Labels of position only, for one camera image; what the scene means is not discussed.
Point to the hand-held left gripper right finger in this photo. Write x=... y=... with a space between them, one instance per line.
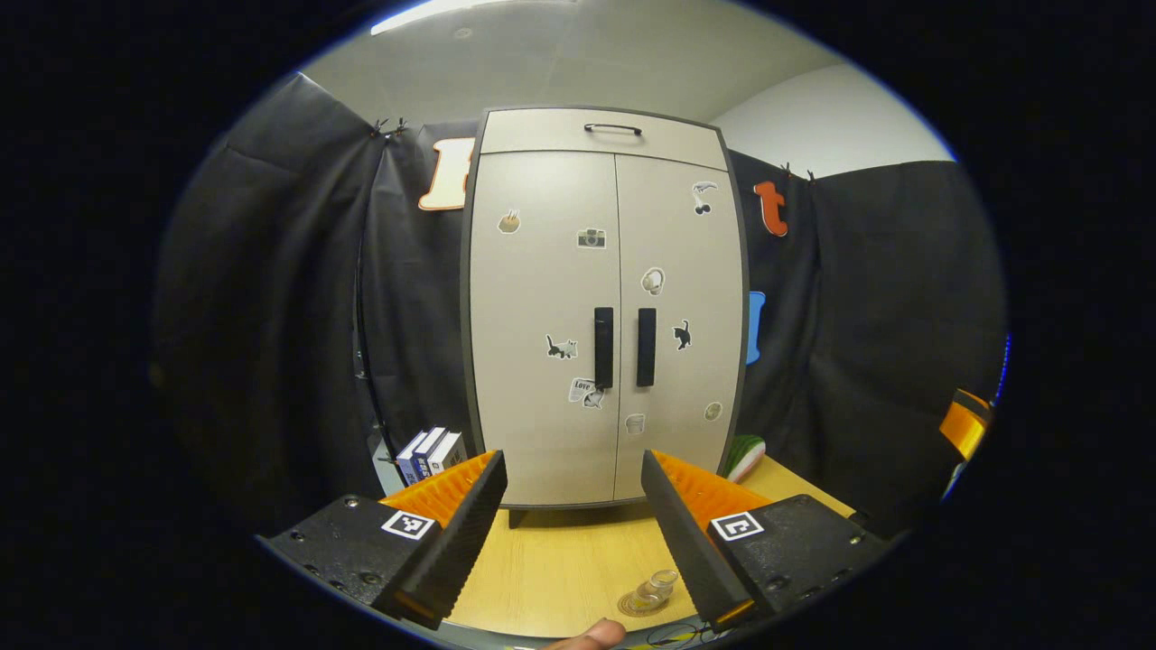
x=691 y=542

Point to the beige cabinet door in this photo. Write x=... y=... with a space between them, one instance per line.
x=533 y=289
x=686 y=271

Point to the black backdrop cloth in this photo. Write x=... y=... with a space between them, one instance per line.
x=271 y=298

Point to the grey white cabinet body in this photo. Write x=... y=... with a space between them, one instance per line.
x=465 y=316

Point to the green striped watermelon slice toy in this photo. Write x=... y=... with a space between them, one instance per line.
x=745 y=456

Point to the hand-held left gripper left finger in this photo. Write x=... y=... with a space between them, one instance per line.
x=456 y=542

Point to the ceiling light panel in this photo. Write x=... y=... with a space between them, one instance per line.
x=442 y=11

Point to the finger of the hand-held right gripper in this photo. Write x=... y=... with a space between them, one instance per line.
x=964 y=424

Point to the clear glass bottle yellow label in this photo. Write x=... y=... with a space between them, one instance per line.
x=659 y=585

